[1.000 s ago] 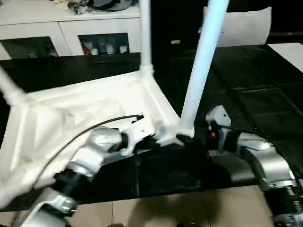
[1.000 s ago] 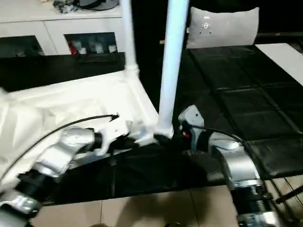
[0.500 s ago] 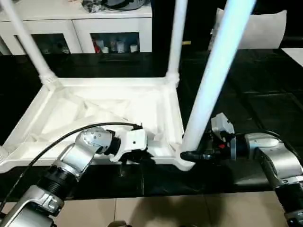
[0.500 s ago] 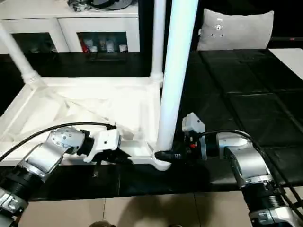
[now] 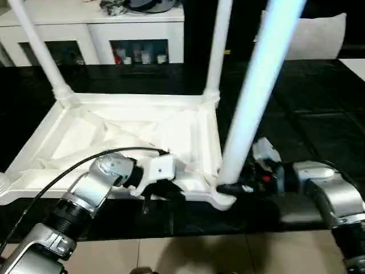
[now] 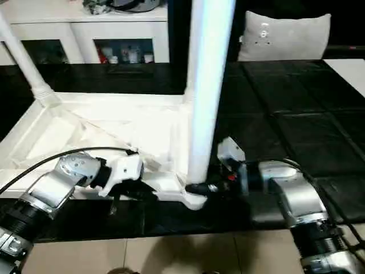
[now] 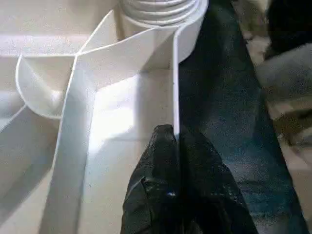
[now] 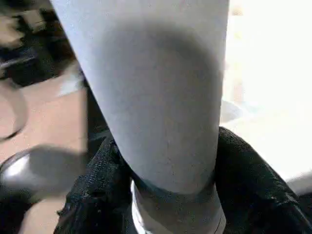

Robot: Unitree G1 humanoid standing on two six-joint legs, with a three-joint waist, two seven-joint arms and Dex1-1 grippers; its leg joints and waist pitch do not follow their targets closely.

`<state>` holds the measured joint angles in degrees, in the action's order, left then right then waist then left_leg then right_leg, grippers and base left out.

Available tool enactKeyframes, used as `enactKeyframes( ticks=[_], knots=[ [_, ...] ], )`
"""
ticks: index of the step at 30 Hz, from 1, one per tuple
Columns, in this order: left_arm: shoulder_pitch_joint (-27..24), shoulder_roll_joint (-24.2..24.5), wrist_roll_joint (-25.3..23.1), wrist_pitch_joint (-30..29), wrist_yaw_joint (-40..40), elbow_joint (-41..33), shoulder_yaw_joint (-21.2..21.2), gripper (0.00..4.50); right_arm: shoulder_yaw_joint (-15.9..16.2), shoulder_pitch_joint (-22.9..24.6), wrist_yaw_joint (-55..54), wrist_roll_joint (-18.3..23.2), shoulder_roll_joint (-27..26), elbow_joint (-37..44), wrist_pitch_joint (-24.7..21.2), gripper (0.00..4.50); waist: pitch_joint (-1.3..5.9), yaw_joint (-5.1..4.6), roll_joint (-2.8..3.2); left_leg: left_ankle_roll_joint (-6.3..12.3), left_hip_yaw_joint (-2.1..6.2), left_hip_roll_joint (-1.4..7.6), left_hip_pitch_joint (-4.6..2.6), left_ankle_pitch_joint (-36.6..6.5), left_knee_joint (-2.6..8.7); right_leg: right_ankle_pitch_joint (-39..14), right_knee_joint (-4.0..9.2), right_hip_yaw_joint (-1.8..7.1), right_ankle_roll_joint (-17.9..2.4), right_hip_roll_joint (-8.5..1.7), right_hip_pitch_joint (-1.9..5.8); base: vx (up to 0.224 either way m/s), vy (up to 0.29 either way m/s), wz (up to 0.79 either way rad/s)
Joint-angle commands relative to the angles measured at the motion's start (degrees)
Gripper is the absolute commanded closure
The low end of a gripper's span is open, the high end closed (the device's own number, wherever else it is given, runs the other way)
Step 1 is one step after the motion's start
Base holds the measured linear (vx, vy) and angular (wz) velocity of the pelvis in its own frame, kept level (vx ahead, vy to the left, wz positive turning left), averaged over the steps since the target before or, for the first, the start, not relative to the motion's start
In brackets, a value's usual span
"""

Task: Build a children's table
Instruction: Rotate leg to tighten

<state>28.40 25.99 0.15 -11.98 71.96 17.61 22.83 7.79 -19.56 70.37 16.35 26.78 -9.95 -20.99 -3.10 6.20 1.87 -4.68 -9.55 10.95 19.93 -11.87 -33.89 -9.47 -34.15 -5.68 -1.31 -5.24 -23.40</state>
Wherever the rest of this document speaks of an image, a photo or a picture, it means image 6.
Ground white plastic table top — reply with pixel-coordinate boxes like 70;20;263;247
0;91;209;211

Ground white plastic table leg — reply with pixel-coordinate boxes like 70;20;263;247
188;0;237;186
0;11;56;105
182;0;197;108

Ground black work mat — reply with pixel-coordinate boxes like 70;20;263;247
0;59;365;237

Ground grey cushion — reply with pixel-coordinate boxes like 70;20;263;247
238;11;332;61

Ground black speaker with gold label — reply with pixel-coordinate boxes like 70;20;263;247
167;0;246;62

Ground white flat panel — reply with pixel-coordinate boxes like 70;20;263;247
323;58;365;98

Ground white sideboard with glass doors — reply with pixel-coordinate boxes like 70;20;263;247
0;0;169;66

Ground black rod with red dot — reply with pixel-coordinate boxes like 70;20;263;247
327;45;365;52

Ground grey helmet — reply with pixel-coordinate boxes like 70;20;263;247
109;0;160;14

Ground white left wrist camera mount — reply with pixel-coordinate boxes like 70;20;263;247
98;155;144;198

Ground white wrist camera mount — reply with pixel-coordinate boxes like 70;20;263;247
217;136;249;196
98;155;144;198

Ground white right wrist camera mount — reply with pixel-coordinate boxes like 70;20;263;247
217;136;249;196

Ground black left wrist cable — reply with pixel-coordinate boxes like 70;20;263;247
0;146;140;195

